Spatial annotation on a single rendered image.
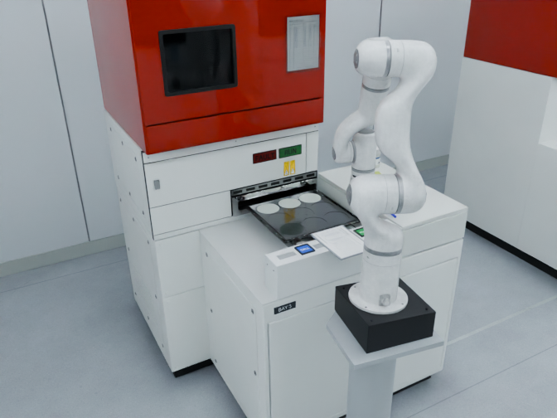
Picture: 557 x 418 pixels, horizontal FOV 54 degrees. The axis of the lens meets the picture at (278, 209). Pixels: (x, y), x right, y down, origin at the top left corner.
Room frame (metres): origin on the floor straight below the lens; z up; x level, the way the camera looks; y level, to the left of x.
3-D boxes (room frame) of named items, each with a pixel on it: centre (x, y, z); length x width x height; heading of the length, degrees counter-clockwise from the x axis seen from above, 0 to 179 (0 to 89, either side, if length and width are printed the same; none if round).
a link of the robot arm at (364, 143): (1.80, -0.30, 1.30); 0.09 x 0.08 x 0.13; 101
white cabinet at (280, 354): (2.05, -0.22, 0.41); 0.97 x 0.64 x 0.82; 118
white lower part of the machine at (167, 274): (2.51, 0.33, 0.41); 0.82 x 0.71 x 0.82; 118
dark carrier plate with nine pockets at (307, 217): (2.10, -0.10, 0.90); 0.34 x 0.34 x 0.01; 28
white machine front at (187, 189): (2.21, 0.17, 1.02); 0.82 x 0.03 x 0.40; 118
